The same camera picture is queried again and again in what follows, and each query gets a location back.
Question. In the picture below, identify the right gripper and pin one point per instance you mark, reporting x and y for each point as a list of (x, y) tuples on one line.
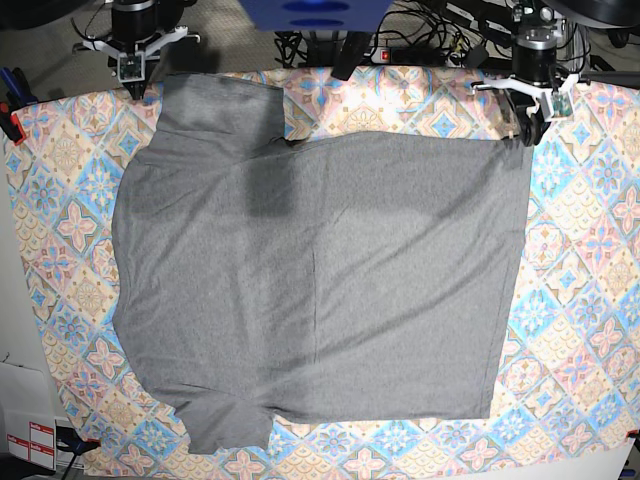
[(128, 29)]

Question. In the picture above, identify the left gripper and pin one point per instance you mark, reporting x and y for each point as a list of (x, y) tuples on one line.
[(533, 67)]

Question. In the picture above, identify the grey T-shirt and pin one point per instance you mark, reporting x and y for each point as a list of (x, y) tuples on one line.
[(367, 276)]

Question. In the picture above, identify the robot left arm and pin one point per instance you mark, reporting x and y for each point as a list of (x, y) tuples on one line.
[(536, 26)]

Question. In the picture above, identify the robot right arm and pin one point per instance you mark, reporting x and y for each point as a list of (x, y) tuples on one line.
[(137, 7)]

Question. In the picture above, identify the white power strip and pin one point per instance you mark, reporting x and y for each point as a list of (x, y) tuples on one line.
[(422, 56)]

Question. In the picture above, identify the red black clamp left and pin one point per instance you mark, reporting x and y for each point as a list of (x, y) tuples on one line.
[(10, 125)]

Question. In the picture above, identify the patterned colourful tablecloth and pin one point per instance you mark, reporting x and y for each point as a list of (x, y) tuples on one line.
[(568, 381)]

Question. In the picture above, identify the black orange clamp bottom left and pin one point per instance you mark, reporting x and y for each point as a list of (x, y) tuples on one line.
[(67, 440)]

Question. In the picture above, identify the white cardboard box red labels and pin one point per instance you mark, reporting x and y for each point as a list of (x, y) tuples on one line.
[(28, 416)]

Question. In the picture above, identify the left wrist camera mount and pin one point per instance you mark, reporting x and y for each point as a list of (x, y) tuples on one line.
[(555, 103)]

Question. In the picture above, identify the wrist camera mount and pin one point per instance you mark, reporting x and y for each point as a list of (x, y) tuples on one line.
[(555, 103), (131, 59)]

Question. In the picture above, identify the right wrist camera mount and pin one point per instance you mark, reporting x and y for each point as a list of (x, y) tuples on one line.
[(131, 59)]

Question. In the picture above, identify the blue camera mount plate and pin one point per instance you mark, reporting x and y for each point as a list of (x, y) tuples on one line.
[(288, 15)]

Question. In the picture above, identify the blue clamp handle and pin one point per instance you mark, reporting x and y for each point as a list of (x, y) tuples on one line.
[(19, 92)]

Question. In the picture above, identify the black centre post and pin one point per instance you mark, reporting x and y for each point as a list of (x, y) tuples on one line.
[(351, 54)]

